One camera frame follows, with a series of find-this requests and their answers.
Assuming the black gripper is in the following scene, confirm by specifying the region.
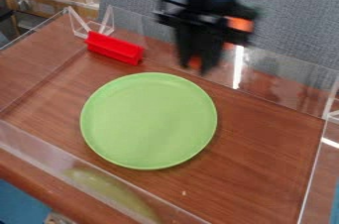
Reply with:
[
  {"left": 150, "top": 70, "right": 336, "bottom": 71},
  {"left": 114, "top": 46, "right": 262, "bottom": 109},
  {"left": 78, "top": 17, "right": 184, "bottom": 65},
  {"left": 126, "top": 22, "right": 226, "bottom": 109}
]
[{"left": 154, "top": 0, "right": 257, "bottom": 75}]

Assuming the orange toy carrot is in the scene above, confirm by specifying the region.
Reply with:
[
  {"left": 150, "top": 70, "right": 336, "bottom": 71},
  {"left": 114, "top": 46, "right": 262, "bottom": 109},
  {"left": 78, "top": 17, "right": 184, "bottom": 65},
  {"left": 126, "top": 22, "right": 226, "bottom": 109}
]
[{"left": 189, "top": 17, "right": 254, "bottom": 70}]

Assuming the green round plate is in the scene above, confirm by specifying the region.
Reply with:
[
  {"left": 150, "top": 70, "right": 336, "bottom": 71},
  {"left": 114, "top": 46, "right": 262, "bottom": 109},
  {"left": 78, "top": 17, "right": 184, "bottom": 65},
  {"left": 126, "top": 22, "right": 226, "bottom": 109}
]
[{"left": 80, "top": 72, "right": 217, "bottom": 170}]

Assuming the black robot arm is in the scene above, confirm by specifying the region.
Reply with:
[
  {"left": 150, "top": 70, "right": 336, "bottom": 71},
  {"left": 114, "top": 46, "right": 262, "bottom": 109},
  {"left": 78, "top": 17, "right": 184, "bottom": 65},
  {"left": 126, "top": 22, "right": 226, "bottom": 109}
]
[{"left": 153, "top": 0, "right": 257, "bottom": 75}]

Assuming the red plastic block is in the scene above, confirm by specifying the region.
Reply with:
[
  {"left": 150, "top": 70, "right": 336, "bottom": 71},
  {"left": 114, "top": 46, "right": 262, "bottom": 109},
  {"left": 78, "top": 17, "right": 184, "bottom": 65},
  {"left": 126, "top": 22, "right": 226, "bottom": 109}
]
[{"left": 84, "top": 31, "right": 144, "bottom": 65}]

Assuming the clear acrylic enclosure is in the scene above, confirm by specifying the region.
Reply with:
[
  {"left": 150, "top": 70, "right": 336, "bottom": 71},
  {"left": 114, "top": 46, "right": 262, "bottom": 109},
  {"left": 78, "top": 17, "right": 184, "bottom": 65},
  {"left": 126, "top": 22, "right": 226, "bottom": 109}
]
[{"left": 0, "top": 13, "right": 339, "bottom": 224}]

